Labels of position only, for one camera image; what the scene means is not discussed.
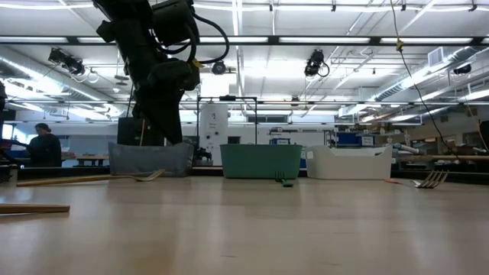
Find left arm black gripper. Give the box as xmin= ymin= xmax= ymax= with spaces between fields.
xmin=131 ymin=74 xmax=185 ymax=147

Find grey plastic bin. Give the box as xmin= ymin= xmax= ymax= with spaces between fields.
xmin=108 ymin=141 xmax=195 ymax=178

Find teal plastic bin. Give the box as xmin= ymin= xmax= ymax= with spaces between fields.
xmin=219 ymin=143 xmax=303 ymax=180

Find small teal fork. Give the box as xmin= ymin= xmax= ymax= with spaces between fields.
xmin=274 ymin=170 xmax=295 ymax=188

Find wooden handle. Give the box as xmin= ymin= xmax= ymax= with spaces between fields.
xmin=0 ymin=202 xmax=71 ymax=215

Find gold-tined fork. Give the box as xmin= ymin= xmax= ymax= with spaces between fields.
xmin=385 ymin=170 xmax=450 ymax=189

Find black monitor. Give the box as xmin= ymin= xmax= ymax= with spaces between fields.
xmin=116 ymin=116 xmax=166 ymax=147

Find small black device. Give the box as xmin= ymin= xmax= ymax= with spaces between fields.
xmin=193 ymin=146 xmax=213 ymax=162

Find white cabinet machine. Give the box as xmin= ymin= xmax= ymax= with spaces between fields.
xmin=199 ymin=103 xmax=230 ymax=167

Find wooden bench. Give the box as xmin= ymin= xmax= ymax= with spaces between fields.
xmin=75 ymin=154 xmax=109 ymax=168

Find person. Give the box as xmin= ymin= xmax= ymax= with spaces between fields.
xmin=25 ymin=122 xmax=63 ymax=168

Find white plastic bin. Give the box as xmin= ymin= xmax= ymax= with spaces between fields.
xmin=305 ymin=144 xmax=394 ymax=181

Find black overhead light bar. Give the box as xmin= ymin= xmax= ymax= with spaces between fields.
xmin=0 ymin=35 xmax=489 ymax=47

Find blue storage bins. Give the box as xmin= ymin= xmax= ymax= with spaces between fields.
xmin=335 ymin=131 xmax=376 ymax=147

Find white air vent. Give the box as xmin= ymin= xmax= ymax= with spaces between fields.
xmin=427 ymin=47 xmax=445 ymax=68

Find long wooden plank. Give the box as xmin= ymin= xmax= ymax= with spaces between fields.
xmin=393 ymin=154 xmax=489 ymax=162

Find black ceiling device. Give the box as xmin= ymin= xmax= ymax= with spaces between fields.
xmin=452 ymin=63 xmax=473 ymax=76

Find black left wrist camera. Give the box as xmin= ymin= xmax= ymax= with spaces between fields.
xmin=147 ymin=57 xmax=202 ymax=93

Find round black ceiling camera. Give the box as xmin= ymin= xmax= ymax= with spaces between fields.
xmin=211 ymin=60 xmax=228 ymax=76

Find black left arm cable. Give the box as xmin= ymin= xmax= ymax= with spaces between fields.
xmin=189 ymin=10 xmax=231 ymax=66

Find silver air duct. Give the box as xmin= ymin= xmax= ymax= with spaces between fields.
xmin=372 ymin=44 xmax=489 ymax=103
xmin=0 ymin=44 xmax=133 ymax=118

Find black ceiling camera with cable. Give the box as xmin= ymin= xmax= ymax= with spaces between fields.
xmin=303 ymin=48 xmax=331 ymax=78

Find yellow and black hanging cable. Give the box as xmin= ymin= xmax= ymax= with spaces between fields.
xmin=389 ymin=0 xmax=461 ymax=160

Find black table edge rail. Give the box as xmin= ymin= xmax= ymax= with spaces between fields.
xmin=0 ymin=164 xmax=489 ymax=181

